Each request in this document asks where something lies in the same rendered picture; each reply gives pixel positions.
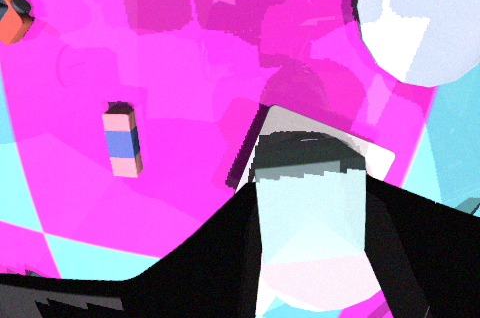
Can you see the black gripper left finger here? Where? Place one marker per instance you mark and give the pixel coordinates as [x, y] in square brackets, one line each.
[214, 273]

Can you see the dark grey cylinder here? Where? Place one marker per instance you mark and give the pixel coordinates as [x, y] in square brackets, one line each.
[322, 284]

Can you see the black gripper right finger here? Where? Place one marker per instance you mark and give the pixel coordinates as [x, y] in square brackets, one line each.
[426, 256]

